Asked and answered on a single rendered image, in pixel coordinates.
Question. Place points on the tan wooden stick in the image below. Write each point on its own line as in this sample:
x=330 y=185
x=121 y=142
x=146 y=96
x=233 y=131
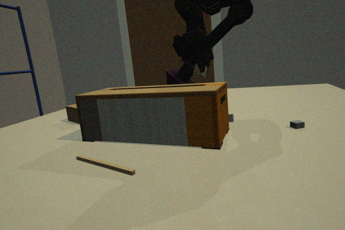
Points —
x=107 y=165

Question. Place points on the tan cube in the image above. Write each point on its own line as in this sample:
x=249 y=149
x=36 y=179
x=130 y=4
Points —
x=197 y=72

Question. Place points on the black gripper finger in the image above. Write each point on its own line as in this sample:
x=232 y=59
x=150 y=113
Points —
x=200 y=55
x=209 y=56

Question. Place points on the brown box with clear front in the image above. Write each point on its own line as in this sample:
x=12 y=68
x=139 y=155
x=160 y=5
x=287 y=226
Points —
x=193 y=115

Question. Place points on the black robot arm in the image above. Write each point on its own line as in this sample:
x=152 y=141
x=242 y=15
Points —
x=190 y=11

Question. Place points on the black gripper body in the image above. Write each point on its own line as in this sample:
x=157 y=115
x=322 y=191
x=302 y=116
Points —
x=197 y=34

